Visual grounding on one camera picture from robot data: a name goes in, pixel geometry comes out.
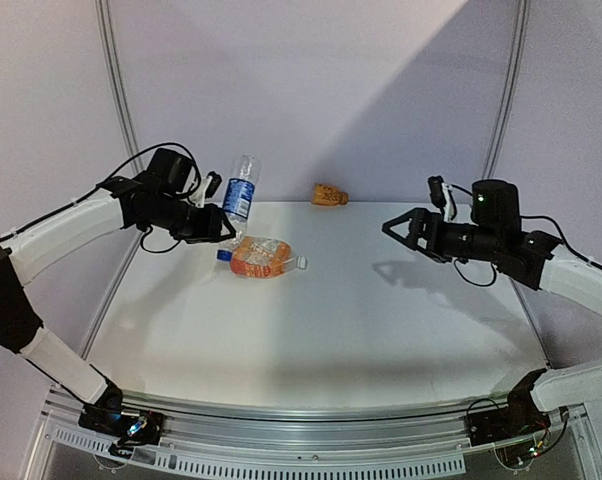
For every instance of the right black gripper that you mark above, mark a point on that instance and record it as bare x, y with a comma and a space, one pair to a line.
418, 217

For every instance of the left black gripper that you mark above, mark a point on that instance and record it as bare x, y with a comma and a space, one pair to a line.
210, 230

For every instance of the clear bottle blue label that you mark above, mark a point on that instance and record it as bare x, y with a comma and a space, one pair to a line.
240, 193

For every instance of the blue bottle cap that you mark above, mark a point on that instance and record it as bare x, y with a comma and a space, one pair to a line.
224, 255

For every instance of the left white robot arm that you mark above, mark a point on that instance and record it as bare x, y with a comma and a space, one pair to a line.
170, 194

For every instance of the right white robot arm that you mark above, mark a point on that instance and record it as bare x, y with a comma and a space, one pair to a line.
535, 259

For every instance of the crushed orange label bottle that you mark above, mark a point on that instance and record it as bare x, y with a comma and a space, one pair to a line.
263, 258

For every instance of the small brown bottle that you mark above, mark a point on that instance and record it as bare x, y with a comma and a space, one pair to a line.
329, 196

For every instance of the white bottle cap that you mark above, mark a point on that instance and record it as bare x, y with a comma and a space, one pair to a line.
302, 262

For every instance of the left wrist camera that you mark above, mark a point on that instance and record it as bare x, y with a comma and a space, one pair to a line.
207, 188

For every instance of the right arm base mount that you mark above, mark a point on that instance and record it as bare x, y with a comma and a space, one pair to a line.
518, 431

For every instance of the aluminium front rail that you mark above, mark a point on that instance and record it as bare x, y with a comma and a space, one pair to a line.
213, 441

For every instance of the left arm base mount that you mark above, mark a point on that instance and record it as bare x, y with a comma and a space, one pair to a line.
130, 428

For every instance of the left aluminium corner post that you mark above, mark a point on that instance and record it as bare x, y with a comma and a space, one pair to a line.
115, 76

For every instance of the aluminium corner post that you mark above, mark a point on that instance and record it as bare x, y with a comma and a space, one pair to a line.
506, 102
115, 76

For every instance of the right aluminium corner post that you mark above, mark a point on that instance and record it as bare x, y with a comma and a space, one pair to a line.
506, 102

